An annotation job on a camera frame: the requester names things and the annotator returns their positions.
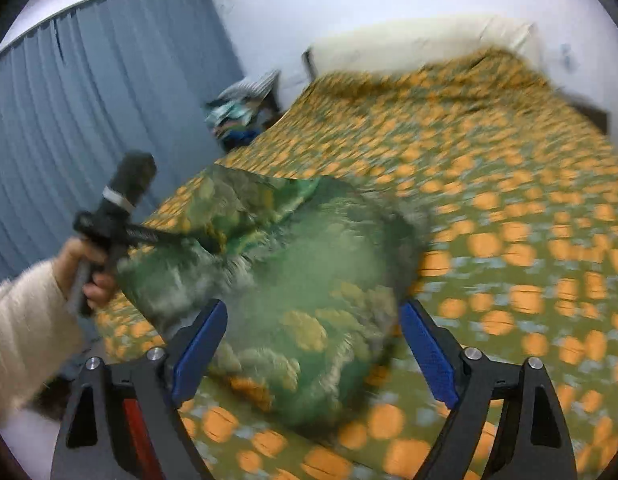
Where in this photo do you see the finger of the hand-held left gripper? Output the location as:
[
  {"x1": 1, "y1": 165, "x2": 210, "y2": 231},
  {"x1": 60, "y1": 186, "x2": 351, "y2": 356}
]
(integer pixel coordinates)
[{"x1": 121, "y1": 224, "x2": 224, "y2": 256}]

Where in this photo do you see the blue-grey curtain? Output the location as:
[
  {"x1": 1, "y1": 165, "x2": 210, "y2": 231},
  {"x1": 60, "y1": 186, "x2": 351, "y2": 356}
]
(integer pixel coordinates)
[{"x1": 0, "y1": 0, "x2": 246, "y2": 288}]

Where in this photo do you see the green floral pillow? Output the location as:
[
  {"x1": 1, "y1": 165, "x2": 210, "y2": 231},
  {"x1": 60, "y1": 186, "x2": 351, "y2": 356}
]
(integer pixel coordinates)
[{"x1": 115, "y1": 164, "x2": 434, "y2": 433}]

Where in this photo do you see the orange-spotted green bedsheet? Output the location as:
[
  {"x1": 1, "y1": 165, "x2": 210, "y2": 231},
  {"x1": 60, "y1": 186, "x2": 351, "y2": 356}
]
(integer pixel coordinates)
[{"x1": 95, "y1": 46, "x2": 618, "y2": 480}]

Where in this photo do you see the white pillow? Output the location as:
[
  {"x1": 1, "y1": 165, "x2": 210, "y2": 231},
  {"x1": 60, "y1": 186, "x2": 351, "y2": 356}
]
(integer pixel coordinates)
[{"x1": 308, "y1": 14, "x2": 542, "y2": 83}]

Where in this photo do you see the person's left forearm cream sleeve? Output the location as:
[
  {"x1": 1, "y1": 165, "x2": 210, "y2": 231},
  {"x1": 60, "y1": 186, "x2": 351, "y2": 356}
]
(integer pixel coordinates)
[{"x1": 0, "y1": 260, "x2": 87, "y2": 413}]

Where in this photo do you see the person's left hand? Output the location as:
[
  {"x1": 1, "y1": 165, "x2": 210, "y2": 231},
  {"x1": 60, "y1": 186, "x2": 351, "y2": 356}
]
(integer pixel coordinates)
[{"x1": 53, "y1": 237, "x2": 120, "y2": 312}]

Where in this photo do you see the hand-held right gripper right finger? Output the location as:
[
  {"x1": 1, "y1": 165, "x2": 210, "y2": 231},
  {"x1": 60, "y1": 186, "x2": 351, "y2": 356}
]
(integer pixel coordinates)
[{"x1": 399, "y1": 299, "x2": 578, "y2": 480}]

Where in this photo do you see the pile of clothes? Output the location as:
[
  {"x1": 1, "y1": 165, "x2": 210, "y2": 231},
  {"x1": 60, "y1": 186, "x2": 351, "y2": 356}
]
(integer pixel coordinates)
[{"x1": 204, "y1": 69, "x2": 284, "y2": 155}]

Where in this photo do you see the dark bed frame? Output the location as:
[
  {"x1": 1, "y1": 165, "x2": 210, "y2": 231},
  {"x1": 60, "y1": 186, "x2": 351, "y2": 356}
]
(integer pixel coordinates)
[{"x1": 554, "y1": 85, "x2": 612, "y2": 136}]

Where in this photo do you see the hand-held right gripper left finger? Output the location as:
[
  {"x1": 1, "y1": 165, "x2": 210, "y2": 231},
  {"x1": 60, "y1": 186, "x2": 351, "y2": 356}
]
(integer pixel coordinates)
[{"x1": 51, "y1": 299, "x2": 230, "y2": 480}]

